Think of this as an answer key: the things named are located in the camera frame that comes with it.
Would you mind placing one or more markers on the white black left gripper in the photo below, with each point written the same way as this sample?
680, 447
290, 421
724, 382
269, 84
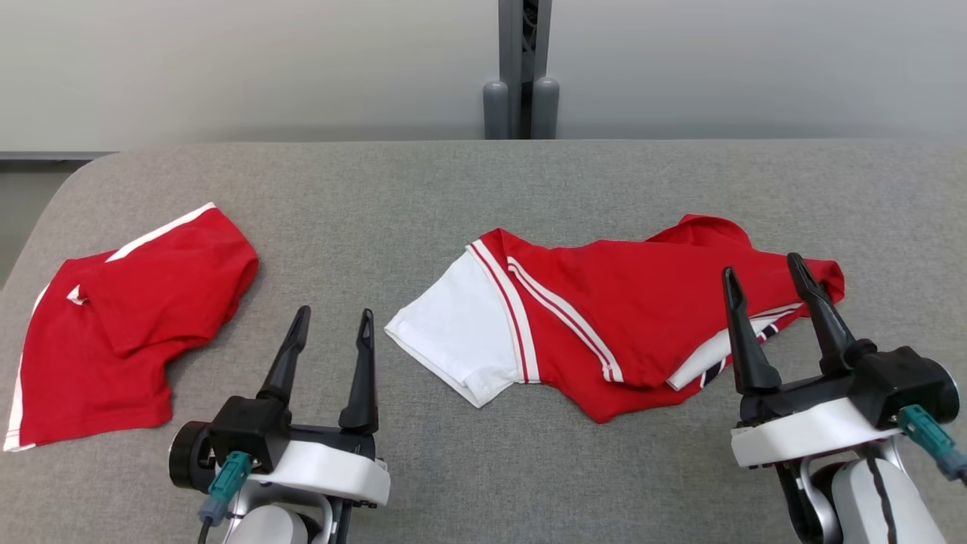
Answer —
340, 468

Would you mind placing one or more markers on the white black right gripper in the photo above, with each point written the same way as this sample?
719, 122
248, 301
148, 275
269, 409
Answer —
808, 434

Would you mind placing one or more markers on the red white Bulls jersey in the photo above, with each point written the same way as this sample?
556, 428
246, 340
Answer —
604, 302

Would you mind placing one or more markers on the red shorts with white stripes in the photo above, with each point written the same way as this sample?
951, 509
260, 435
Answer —
113, 355

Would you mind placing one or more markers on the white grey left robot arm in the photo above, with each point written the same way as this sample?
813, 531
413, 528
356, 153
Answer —
268, 525

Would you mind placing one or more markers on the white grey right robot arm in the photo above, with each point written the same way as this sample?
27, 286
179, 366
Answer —
861, 499

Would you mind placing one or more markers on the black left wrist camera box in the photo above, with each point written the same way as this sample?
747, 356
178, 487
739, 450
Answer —
249, 431

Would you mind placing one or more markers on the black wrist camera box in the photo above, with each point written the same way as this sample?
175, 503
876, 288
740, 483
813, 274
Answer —
249, 431
906, 381

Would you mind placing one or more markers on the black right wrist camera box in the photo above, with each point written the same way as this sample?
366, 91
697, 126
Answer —
906, 381

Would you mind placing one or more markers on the grey cylindrical post foot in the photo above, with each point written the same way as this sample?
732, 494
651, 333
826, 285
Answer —
496, 109
545, 109

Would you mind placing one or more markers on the grey metal partition post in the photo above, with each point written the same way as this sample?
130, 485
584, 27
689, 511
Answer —
510, 38

